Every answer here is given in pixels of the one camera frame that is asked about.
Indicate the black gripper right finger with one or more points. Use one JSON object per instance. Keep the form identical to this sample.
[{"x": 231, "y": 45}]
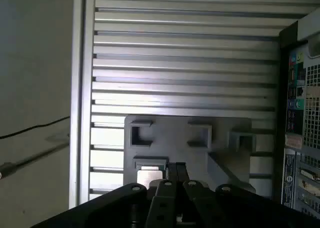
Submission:
[{"x": 200, "y": 203}]

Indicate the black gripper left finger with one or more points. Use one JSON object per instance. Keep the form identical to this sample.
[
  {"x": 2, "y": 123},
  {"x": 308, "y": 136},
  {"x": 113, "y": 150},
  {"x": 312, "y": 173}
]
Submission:
[{"x": 160, "y": 203}]

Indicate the silver square CPU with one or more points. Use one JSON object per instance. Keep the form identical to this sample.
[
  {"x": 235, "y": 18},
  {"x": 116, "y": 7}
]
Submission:
[{"x": 150, "y": 176}]

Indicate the grey plastic parts rack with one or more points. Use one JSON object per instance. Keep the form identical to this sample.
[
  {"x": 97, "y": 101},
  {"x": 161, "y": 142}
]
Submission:
[{"x": 175, "y": 140}]

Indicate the black open PC case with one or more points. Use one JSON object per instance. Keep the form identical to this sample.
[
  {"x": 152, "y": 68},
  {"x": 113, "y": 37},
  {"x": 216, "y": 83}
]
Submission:
[{"x": 297, "y": 137}]

